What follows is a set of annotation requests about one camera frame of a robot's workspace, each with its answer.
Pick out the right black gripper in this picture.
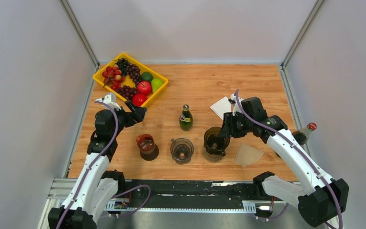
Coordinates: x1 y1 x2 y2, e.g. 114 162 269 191
218 112 253 139

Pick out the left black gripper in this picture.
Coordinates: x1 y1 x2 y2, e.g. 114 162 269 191
109 100 147 138

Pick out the dark olive coffee dripper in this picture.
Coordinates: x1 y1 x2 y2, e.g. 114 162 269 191
203 126 230 157

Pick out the white paper coffee filter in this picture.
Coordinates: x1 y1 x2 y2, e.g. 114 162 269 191
210 96 232 120

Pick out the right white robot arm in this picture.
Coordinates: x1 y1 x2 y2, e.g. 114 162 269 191
219 94 349 229

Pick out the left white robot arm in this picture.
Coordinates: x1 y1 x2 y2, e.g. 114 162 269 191
48 99 147 229

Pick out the brown paper coffee filter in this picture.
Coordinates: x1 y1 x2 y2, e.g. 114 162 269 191
234 143 264 168

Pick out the red apple front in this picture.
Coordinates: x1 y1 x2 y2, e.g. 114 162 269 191
132 93 147 106

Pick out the red apple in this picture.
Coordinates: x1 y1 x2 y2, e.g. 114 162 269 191
132 93 147 106
137 81 152 96

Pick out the red apple middle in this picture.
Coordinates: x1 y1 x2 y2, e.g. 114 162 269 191
137 81 152 96

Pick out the clear glass server jug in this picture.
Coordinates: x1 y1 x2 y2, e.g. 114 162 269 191
202 148 224 163

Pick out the green pear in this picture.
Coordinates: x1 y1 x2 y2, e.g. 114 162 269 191
151 78 164 94

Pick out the green lime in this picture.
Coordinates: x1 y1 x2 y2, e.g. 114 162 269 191
141 72 153 82

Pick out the dark purple grape bunch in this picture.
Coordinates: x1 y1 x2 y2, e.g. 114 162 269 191
116 58 142 100

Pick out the small red fruits cluster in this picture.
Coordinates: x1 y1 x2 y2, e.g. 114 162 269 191
102 64 125 91

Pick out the green glass Perrier bottle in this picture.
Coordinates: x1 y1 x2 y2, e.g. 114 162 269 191
179 104 193 131

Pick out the red capped soda bottle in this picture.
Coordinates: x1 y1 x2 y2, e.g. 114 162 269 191
275 122 317 158

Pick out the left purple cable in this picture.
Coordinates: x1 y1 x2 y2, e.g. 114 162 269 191
56 100 152 229

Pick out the purple cable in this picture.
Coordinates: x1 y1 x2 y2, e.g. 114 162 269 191
56 100 152 229
234 89 344 229

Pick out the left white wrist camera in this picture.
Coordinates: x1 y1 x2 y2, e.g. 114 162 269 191
102 93 121 111

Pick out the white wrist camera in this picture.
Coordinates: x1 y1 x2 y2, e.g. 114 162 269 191
228 94 243 115
102 93 121 111

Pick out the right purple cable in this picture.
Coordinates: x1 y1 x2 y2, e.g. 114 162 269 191
234 89 344 229

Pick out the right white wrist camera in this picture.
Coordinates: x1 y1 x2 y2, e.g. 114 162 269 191
228 94 243 115

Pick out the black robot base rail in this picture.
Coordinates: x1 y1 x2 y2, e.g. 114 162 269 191
105 179 281 219

